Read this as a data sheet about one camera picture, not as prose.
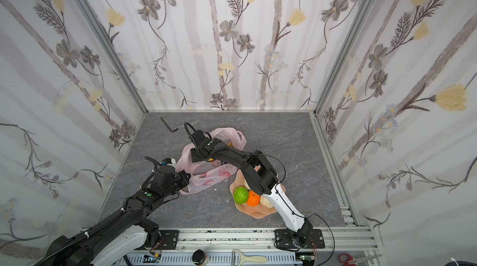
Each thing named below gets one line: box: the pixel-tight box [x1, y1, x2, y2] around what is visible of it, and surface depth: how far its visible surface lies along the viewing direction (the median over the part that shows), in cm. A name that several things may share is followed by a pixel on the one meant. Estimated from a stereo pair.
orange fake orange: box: [246, 190, 261, 207], surface depth 82 cm
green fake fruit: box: [232, 186, 250, 205], surface depth 79 cm
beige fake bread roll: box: [259, 195, 274, 209], surface depth 80 cm
